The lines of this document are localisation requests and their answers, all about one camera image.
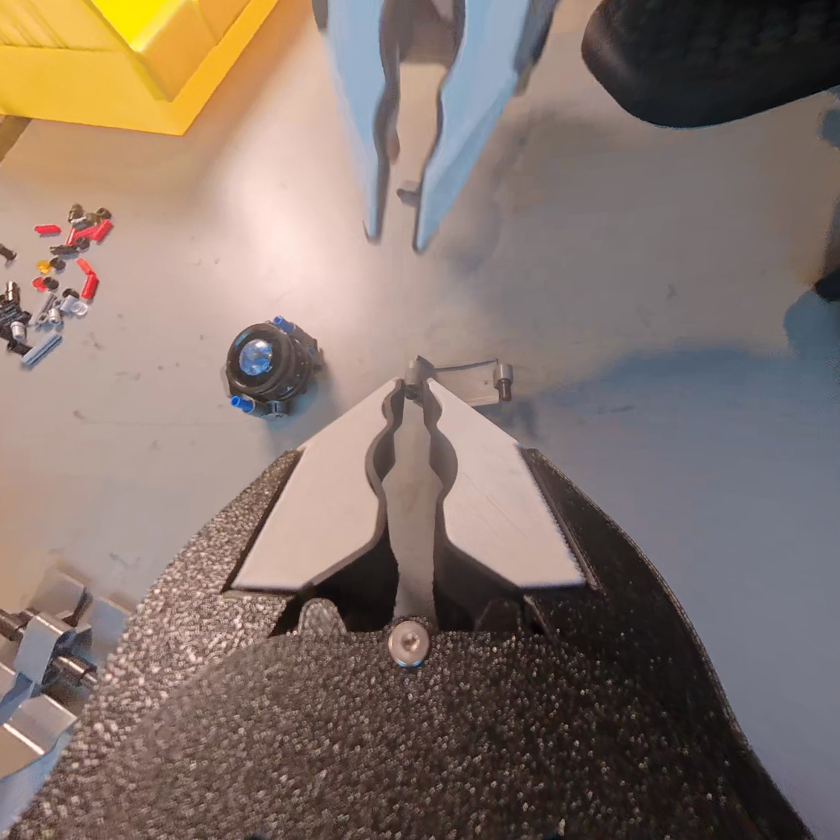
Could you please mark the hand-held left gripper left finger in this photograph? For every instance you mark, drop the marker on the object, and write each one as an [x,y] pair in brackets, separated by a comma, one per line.
[321,518]

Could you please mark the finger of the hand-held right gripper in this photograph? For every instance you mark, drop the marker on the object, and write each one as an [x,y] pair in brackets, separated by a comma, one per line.
[361,98]
[485,85]

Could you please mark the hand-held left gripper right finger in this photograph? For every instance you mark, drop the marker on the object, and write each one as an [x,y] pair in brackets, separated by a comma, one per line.
[499,518]

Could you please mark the grey curved toy panel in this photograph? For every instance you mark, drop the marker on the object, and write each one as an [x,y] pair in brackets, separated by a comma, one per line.
[469,384]

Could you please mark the black toy lens assembly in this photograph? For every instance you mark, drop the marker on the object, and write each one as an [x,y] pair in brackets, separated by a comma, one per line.
[256,358]

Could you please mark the yellow storage bin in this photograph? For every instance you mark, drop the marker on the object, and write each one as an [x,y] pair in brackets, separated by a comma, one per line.
[79,92]

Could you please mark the grey toy brick assembly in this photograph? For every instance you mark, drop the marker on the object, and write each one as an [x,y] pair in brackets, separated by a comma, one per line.
[33,649]

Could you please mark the pile of small toy parts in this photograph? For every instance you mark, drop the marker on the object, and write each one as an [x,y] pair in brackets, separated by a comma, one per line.
[88,282]

